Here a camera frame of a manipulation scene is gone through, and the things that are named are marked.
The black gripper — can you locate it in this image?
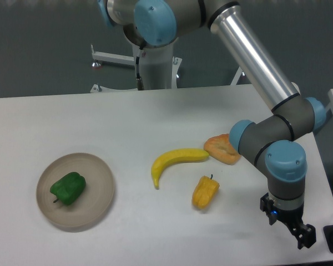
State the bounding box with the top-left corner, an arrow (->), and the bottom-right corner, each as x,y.
260,193 -> 316,249

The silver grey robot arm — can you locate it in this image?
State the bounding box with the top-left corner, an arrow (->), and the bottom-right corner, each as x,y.
98,1 -> 326,248

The yellow bell pepper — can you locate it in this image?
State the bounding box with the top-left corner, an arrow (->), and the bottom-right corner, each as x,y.
191,175 -> 220,209

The beige round plate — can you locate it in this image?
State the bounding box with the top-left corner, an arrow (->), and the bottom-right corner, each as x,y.
36,153 -> 115,232

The green bell pepper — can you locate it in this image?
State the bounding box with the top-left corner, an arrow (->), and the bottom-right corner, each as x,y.
50,172 -> 86,206

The orange bread slice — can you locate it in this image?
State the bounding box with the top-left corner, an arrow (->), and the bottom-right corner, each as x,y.
204,134 -> 241,165

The yellow banana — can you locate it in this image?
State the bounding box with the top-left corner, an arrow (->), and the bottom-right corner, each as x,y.
150,148 -> 209,190

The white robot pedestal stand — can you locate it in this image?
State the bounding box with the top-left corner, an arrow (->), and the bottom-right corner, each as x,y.
90,44 -> 250,93

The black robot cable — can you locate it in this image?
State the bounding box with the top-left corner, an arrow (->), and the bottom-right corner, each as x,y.
135,38 -> 147,91

